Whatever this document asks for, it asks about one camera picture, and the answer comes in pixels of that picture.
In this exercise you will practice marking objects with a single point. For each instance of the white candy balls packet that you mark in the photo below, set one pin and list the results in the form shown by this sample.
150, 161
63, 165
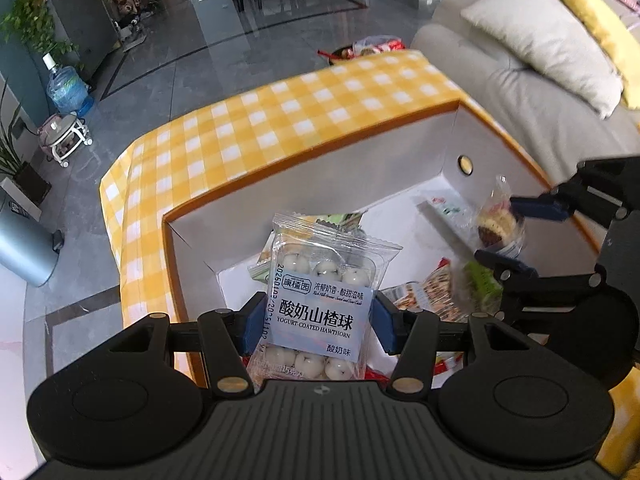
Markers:
320, 305

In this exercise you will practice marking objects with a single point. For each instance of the white red-green print packet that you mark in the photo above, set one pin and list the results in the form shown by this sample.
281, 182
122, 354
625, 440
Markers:
447, 210

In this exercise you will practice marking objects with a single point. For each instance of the yellow checkered tablecloth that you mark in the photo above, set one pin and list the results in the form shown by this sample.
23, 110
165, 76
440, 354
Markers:
250, 130

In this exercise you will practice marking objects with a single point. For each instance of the blue water bottle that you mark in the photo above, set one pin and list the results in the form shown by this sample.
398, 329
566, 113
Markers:
67, 90

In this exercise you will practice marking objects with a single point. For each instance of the silver trash can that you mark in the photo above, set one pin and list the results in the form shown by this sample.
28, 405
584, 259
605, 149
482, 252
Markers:
25, 245

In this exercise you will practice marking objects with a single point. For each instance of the basket of snack bags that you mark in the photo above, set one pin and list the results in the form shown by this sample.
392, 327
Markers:
372, 46

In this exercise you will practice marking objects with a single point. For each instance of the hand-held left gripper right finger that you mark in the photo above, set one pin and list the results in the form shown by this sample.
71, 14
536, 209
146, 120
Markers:
385, 327

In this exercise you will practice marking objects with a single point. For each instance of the trailing green plant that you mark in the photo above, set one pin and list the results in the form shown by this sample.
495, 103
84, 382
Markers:
30, 15

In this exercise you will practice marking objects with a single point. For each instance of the grey cabinet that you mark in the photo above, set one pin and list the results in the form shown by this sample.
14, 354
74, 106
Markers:
85, 30

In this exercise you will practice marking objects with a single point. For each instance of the red striped snack packet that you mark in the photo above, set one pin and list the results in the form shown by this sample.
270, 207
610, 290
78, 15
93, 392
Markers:
440, 290

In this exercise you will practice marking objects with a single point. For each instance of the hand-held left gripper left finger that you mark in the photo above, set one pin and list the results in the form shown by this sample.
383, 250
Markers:
252, 327

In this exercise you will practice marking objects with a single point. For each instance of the green and beige snack packet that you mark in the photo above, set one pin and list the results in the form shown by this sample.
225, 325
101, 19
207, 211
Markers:
340, 220

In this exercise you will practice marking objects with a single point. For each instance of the beige sofa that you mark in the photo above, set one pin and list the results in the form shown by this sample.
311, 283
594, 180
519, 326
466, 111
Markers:
525, 125

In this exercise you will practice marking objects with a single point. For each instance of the white pillow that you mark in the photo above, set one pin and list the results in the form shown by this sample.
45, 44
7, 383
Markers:
545, 45

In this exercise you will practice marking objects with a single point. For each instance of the small white trolley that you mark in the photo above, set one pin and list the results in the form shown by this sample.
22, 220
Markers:
62, 132

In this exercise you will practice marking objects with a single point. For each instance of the orange and green snack packet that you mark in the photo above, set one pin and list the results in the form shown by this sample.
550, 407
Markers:
260, 265

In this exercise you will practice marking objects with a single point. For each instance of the white cardboard box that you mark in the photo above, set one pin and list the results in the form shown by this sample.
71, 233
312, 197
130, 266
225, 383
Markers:
320, 180

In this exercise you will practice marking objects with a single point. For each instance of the nut print snack packet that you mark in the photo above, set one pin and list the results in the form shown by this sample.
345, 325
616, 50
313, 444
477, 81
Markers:
407, 295

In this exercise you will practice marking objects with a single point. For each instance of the clear cake packet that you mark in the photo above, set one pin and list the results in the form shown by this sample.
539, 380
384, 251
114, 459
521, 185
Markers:
495, 225

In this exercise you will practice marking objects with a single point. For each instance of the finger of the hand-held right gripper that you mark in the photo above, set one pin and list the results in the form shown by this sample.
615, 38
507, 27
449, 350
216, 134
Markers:
505, 266
540, 207

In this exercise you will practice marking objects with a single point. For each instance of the yellow pillow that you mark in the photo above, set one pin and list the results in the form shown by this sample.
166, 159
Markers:
600, 20

